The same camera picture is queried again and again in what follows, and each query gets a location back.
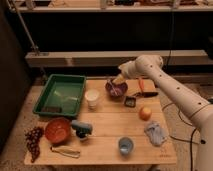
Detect silver fork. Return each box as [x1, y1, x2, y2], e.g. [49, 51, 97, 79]
[110, 82, 118, 96]

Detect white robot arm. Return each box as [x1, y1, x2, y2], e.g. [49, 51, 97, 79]
[116, 55, 213, 171]

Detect purple bowl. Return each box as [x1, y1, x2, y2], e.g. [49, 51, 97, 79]
[105, 79, 128, 98]

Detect orange carrot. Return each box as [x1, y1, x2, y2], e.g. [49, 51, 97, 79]
[138, 78, 144, 92]

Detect small black square container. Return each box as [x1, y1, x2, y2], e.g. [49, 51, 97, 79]
[124, 96, 136, 107]

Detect wooden shelf beam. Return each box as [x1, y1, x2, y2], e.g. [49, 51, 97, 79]
[25, 50, 213, 67]

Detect white paper cup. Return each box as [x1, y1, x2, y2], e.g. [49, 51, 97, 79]
[85, 89, 100, 108]

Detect orange fruit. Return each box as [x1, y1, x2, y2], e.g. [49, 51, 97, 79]
[139, 107, 152, 121]

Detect green plastic tray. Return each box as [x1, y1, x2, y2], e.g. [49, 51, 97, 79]
[33, 74, 86, 118]

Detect blue cup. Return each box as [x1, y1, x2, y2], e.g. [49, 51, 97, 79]
[118, 137, 134, 155]

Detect light blue cloth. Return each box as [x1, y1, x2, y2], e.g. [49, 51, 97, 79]
[144, 121, 167, 147]

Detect dark sponge in tray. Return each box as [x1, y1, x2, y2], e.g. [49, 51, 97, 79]
[41, 107, 62, 113]

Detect orange bowl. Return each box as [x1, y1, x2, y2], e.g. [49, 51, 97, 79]
[44, 117, 71, 144]

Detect metal pole stand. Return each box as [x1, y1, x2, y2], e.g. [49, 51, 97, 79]
[8, 0, 50, 80]

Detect bunch of dark grapes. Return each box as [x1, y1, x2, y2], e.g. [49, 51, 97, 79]
[25, 127, 44, 163]

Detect black handled knife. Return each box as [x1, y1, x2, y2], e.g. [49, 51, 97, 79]
[133, 92, 158, 98]

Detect black cables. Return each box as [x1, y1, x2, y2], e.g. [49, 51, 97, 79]
[162, 101, 208, 171]

